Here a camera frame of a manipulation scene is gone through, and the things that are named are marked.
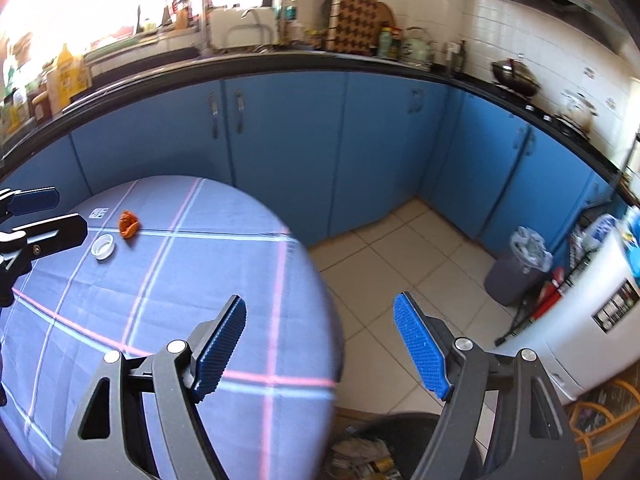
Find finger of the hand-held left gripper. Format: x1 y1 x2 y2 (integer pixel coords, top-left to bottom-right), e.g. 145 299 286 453
0 213 87 306
0 186 60 218

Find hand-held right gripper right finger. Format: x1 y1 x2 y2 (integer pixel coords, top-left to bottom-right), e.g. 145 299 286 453
394 291 583 480

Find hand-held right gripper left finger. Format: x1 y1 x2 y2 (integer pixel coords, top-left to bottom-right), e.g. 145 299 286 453
56 295 248 480

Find white round cap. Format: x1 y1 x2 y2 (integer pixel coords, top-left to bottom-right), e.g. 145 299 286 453
93 234 117 262

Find orange-red wrapper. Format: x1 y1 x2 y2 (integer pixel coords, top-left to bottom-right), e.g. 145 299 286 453
118 209 141 240

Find black round trash bin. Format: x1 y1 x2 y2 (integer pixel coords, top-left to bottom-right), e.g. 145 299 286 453
329 412 484 480

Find grey trash can with bag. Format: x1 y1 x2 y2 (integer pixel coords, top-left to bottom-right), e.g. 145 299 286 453
483 226 554 308

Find blue plaid tablecloth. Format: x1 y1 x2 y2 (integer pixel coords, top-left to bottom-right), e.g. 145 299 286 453
0 176 347 480

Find flat brown cardboard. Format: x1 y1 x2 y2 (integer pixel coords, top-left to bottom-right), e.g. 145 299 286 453
331 406 397 433

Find yellow plastic bottle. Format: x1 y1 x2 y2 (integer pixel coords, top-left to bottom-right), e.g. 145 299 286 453
49 43 92 114

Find red cylinder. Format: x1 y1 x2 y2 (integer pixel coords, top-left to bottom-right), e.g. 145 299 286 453
529 266 567 322

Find wooden door with painted glass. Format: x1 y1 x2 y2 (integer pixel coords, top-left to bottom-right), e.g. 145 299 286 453
564 379 640 467

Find blue kitchen cabinet run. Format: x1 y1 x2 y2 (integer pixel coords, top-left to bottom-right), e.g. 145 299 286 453
0 54 632 262

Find chrome kitchen faucet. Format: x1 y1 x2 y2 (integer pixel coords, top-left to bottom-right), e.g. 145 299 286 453
166 0 204 59

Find white ceramic pot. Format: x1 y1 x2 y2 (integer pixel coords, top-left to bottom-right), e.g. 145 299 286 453
559 91 599 134

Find black wok with lid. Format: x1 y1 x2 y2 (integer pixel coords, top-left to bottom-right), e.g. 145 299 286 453
490 54 542 97

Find light green kettle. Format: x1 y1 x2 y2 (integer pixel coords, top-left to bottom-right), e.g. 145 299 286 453
401 27 435 69

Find checkered wooden cutting board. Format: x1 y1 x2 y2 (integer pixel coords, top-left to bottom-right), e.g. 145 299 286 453
327 0 381 57

